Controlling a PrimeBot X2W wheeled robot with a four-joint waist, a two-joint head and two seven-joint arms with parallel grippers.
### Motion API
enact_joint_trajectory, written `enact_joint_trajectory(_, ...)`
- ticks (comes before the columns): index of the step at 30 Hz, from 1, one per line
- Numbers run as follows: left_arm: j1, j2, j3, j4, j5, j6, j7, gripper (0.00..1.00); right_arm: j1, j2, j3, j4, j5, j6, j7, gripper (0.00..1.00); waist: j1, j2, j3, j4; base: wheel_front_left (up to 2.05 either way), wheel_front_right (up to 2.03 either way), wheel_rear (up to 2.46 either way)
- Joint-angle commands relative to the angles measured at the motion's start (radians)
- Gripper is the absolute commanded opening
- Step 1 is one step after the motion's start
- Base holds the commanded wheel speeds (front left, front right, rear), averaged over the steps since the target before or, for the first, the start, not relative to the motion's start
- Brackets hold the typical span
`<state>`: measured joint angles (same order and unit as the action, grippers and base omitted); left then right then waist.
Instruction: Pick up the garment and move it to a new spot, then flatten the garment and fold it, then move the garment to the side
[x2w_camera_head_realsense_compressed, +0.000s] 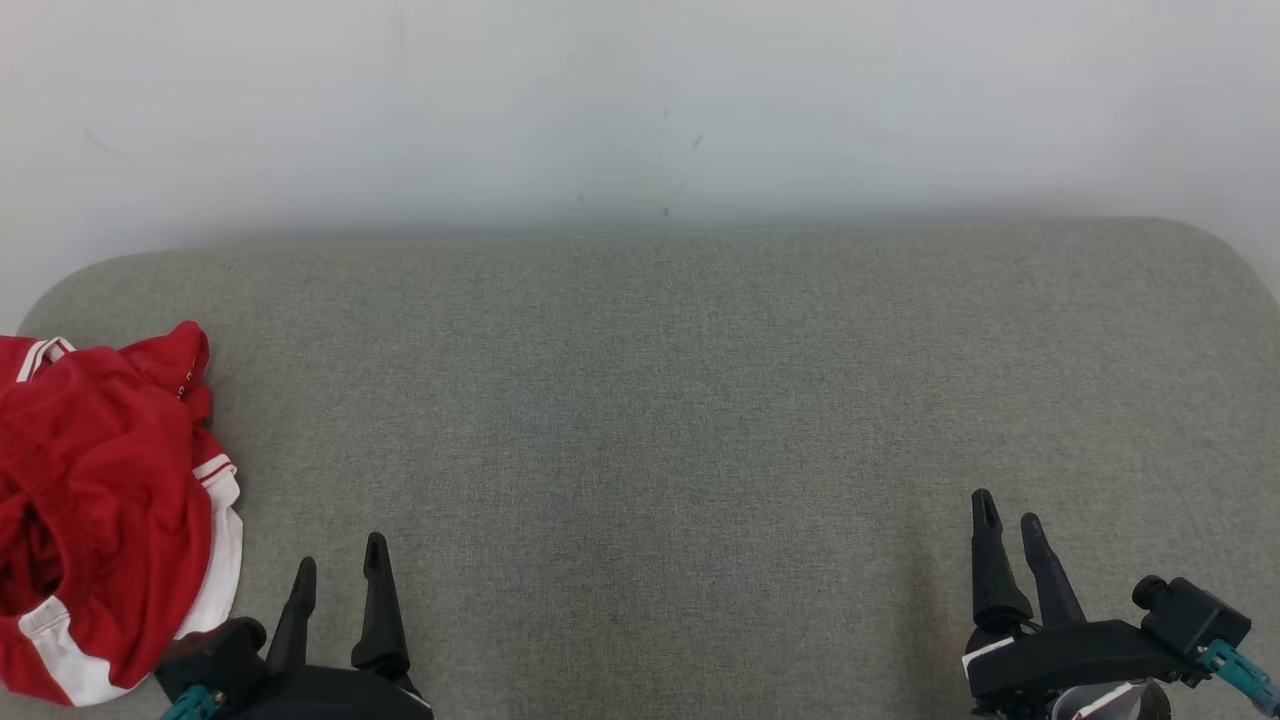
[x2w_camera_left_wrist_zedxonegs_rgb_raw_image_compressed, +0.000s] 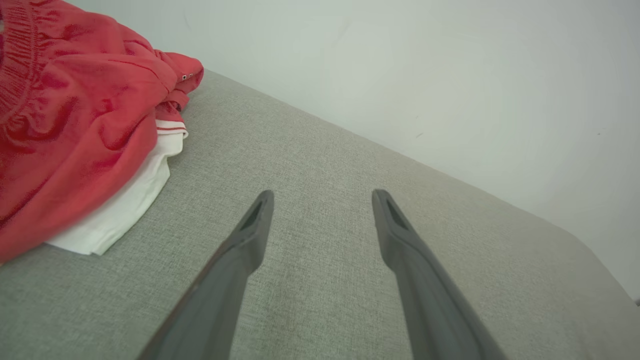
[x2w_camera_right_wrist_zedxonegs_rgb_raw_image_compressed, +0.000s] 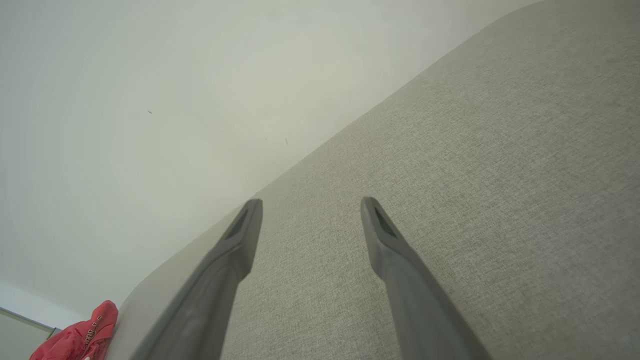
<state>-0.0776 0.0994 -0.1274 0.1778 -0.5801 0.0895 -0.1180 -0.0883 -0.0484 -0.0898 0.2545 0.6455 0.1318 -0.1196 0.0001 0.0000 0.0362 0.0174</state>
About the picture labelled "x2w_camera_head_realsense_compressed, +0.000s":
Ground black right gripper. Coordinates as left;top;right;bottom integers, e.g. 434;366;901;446
962;489;1203;720

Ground teal-plug right camera cable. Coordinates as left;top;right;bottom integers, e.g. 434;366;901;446
1200;640;1280;717

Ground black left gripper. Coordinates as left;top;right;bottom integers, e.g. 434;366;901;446
225;533;436;720

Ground grey fabric sofa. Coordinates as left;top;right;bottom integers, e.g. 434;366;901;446
0;217;1280;720

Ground teal-plug left camera cable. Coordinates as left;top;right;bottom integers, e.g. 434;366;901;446
160;685;221;720

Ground teal-plug camera cable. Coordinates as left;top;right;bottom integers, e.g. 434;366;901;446
1200;640;1280;717
160;685;221;720

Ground red basketball jersey white sleeves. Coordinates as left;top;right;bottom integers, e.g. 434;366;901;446
0;320;244;641

